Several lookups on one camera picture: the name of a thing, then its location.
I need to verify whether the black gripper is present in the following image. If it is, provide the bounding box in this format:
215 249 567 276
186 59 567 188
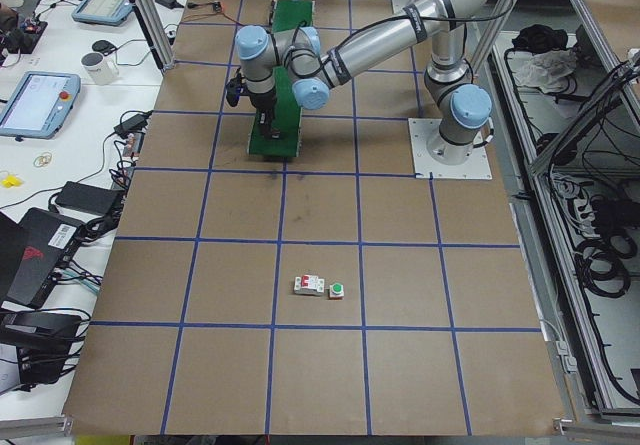
249 89 279 138

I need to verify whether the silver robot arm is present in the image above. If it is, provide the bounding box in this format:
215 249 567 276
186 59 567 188
225 0 492 165

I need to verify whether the green conveyor belt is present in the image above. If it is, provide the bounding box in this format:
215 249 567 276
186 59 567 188
245 0 316 161

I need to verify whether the white mug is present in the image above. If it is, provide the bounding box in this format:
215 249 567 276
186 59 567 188
81 52 119 85

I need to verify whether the upper teach pendant tablet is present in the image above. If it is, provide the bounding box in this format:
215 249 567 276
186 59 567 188
71 0 133 26

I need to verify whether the teach pendant tablet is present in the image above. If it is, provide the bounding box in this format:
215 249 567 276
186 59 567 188
71 0 133 26
1 71 81 139

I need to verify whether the black power adapter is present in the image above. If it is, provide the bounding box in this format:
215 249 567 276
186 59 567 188
55 181 124 216

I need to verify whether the lower teach pendant tablet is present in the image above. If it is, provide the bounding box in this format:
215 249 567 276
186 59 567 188
1 71 81 139

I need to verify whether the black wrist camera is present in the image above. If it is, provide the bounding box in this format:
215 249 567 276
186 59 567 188
225 68 245 107

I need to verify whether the red conveyor power wire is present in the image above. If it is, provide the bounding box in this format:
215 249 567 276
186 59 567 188
183 2 274 27

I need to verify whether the green push button switch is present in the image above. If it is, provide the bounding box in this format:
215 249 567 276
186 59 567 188
328 282 345 300

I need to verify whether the aluminium frame post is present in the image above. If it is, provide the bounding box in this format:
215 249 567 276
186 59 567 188
129 0 175 73

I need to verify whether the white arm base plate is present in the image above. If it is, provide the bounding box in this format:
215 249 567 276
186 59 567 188
408 118 492 180

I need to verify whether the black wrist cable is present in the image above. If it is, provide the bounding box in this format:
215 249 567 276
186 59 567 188
402 0 516 29

